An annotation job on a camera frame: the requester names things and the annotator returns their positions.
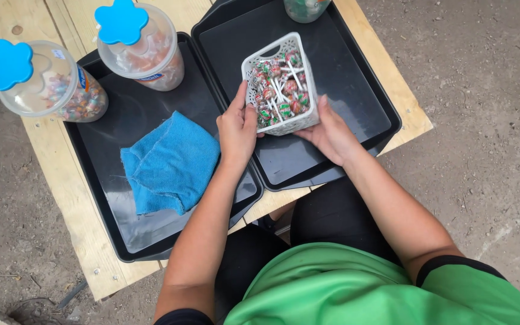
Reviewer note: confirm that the person's left hand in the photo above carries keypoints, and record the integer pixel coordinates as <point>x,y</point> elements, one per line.
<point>236,132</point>

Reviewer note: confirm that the person's right hand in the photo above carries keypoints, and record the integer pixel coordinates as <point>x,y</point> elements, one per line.
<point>332,135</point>

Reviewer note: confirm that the white perforated plastic basket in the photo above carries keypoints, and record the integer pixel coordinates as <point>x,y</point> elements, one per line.
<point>307,117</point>

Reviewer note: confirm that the black plastic tray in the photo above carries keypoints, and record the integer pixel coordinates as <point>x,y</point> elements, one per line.
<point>355,90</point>
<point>124,113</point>

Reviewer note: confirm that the heap of wrapped lollipops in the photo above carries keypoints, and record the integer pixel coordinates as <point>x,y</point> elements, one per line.
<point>279,88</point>

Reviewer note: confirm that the blue microfibre cloth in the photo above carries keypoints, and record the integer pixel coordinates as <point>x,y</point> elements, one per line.
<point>169,164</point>

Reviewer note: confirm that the black trousers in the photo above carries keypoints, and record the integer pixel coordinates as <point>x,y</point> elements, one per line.
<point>323,221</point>

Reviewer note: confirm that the clear jar of pink candies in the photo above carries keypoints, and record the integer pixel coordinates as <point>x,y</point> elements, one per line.
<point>149,52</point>

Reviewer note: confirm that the clear jar of green candies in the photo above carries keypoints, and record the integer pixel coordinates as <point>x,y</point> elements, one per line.
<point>306,9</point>

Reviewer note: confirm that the green shirt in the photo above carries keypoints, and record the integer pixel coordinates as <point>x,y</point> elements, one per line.
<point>355,289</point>

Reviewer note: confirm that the blue flower-shaped jar lid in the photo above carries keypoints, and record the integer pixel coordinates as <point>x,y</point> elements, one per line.
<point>121,21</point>
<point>6,64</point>

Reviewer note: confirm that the clear jar of colourful candies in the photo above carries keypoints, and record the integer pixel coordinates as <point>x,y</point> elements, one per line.
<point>61,85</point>

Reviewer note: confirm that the wooden plank table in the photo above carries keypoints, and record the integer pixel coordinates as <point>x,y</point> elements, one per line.
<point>57,180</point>

